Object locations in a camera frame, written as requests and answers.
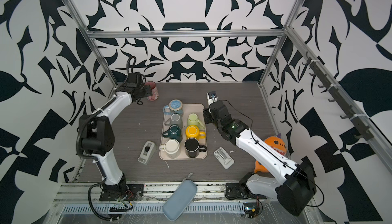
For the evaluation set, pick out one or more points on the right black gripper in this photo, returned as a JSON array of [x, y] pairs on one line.
[[206, 115]]

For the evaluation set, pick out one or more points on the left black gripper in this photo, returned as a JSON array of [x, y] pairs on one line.
[[148, 90]]

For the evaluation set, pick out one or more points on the pink ceramic mug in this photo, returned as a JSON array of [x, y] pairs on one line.
[[154, 91]]

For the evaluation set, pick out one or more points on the grey ceramic mug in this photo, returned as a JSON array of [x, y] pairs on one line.
[[175, 119]]

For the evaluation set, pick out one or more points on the light blue butterfly mug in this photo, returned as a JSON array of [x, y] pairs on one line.
[[174, 107]]

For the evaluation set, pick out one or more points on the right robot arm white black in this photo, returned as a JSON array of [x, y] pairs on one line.
[[269, 162]]

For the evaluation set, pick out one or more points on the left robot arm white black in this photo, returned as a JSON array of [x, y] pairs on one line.
[[95, 139]]

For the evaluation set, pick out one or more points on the light green mug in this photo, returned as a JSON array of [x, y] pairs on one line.
[[193, 119]]

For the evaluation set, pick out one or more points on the yellow mug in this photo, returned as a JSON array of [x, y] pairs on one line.
[[192, 131]]

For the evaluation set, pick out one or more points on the black mug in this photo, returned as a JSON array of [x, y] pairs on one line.
[[193, 147]]

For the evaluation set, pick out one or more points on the dark green mug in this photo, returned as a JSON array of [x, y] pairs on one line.
[[174, 132]]

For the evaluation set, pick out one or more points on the white cream mug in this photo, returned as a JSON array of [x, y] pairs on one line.
[[170, 149]]

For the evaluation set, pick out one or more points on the beige serving tray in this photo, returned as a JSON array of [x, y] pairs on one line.
[[187, 110]]

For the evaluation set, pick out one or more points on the orange shark plush toy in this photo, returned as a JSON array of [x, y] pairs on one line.
[[275, 143]]

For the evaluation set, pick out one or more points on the blue-grey pencil case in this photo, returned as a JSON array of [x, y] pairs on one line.
[[180, 199]]

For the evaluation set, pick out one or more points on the green circuit board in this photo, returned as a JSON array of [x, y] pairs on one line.
[[253, 209]]

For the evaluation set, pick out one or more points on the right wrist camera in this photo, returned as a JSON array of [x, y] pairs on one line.
[[212, 97]]

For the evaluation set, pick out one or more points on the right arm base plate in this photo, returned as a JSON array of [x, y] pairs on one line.
[[240, 190]]

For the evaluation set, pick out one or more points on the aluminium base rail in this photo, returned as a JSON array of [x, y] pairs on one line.
[[160, 191]]

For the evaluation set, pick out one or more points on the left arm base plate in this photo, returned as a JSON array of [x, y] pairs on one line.
[[122, 189]]

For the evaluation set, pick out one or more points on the white cable duct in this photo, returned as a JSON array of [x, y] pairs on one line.
[[156, 208]]

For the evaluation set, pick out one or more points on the wall hook rack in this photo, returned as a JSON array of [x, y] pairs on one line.
[[340, 96]]

